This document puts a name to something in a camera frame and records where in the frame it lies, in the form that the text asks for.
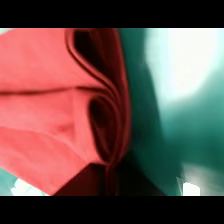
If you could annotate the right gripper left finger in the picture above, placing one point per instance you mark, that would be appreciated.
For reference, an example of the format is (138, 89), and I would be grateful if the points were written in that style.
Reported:
(85, 183)

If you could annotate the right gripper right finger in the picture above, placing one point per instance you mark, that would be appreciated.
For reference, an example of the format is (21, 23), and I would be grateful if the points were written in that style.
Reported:
(133, 181)

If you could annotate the red T-shirt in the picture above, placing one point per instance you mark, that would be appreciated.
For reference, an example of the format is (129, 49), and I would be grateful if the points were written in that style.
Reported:
(40, 100)

